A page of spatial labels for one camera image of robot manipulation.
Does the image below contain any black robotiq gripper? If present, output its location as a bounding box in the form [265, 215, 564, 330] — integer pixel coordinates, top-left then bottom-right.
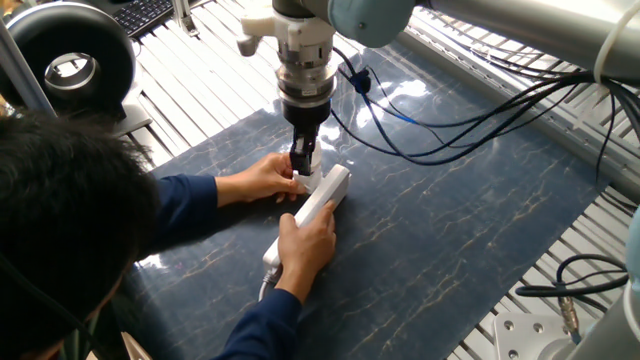
[280, 97, 334, 177]

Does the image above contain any white plug-in bulb holder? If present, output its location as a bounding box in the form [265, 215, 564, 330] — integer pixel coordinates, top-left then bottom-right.
[292, 169, 324, 195]

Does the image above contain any white power strip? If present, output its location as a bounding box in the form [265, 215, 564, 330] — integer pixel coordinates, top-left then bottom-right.
[261, 163, 352, 276]

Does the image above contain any navy sleeved right forearm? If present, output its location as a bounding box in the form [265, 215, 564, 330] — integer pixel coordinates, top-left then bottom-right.
[212, 288, 304, 360]

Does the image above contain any navy sleeved left forearm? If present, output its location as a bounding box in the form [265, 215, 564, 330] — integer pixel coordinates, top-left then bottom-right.
[144, 173, 235, 254]

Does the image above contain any person's left hand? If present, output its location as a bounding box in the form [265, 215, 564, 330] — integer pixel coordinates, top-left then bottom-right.
[228, 152, 307, 207]

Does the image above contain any person's right hand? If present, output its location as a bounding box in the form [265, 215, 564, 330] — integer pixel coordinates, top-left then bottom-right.
[274, 199, 338, 304]

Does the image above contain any dark marble pattern mat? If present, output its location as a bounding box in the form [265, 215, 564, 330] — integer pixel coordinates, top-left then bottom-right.
[107, 34, 611, 360]

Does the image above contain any black computer keyboard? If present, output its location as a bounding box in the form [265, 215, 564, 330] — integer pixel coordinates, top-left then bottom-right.
[112, 0, 176, 39]

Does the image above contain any slanted aluminium pole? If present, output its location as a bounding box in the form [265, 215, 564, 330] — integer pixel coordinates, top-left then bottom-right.
[0, 22, 57, 119]

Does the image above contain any grey robot mounting plate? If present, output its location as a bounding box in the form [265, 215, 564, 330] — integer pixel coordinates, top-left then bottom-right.
[493, 312, 584, 360]

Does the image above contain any green trousered leg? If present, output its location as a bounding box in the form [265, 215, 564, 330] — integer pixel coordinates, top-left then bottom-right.
[57, 312, 109, 360]

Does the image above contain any black cable clamp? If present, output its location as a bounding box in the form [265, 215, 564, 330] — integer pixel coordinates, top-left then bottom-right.
[349, 68, 373, 95]

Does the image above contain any dark blue robot cable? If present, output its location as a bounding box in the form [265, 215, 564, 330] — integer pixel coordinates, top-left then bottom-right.
[332, 69, 501, 167]

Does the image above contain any white power strip cable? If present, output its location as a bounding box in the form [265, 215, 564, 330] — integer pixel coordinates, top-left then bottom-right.
[257, 269, 281, 303]

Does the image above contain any grey device base plate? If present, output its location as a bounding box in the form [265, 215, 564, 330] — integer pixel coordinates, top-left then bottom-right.
[112, 97, 154, 137]

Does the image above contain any short aluminium bracket post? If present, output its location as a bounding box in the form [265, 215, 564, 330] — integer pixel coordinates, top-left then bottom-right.
[172, 0, 200, 38]

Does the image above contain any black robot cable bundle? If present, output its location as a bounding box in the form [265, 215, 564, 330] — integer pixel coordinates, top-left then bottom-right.
[329, 44, 640, 211]

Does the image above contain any black round ring device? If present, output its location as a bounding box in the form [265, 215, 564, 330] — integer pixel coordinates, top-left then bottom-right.
[0, 2, 137, 124]

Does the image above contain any thin black cord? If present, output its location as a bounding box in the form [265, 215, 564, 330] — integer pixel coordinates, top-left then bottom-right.
[0, 254, 109, 360]

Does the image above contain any black cable with metal plug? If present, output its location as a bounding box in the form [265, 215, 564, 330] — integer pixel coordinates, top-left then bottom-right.
[514, 253, 630, 337]

